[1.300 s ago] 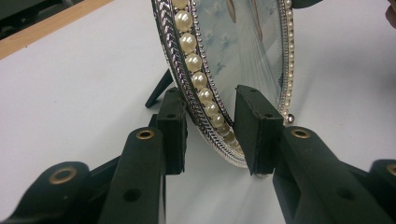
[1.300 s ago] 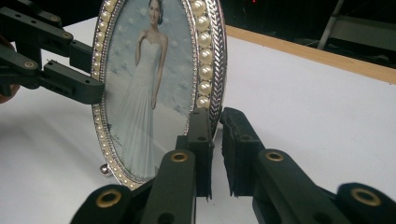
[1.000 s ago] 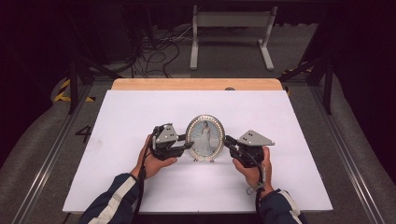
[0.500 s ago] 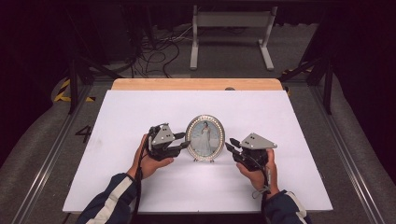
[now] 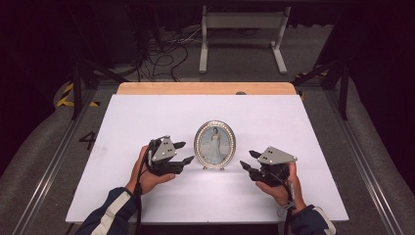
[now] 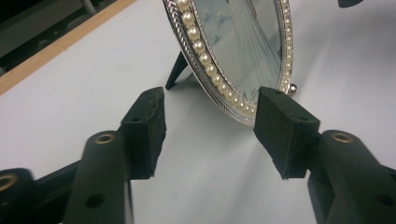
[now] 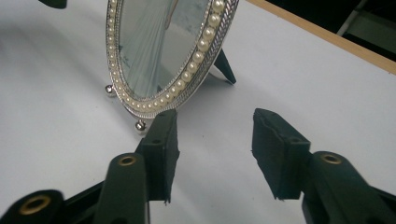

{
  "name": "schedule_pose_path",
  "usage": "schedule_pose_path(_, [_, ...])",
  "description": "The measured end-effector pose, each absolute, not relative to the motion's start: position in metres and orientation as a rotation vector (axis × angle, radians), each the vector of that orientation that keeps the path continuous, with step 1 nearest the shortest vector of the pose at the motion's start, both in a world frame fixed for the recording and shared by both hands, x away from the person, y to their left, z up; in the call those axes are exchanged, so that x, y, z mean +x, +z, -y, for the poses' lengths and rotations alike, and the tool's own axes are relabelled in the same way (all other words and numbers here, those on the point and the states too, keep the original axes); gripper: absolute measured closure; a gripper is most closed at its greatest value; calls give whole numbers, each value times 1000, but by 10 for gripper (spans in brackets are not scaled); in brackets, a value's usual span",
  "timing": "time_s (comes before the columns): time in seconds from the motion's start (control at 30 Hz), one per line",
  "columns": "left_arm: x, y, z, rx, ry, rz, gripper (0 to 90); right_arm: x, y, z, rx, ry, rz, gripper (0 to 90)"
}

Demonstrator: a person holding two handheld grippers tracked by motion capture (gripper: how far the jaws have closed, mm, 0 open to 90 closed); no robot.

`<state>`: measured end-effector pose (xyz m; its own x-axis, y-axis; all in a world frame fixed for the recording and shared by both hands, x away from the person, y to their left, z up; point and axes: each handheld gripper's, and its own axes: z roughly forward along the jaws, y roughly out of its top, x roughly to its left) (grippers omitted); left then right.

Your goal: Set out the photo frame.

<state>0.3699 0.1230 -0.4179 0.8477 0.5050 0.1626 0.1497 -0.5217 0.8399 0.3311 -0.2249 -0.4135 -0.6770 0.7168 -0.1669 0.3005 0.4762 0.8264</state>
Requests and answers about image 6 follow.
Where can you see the white board sheet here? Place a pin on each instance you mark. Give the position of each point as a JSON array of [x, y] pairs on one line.
[[93, 77]]

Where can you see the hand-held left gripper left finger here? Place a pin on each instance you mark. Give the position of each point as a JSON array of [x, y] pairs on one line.
[[143, 140]]

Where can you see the black cloth object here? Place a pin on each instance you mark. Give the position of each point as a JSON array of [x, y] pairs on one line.
[[243, 46]]

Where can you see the white metal stand frame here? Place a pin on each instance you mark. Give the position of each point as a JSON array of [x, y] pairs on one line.
[[87, 6]]

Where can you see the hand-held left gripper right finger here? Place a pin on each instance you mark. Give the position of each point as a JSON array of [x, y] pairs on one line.
[[286, 137]]

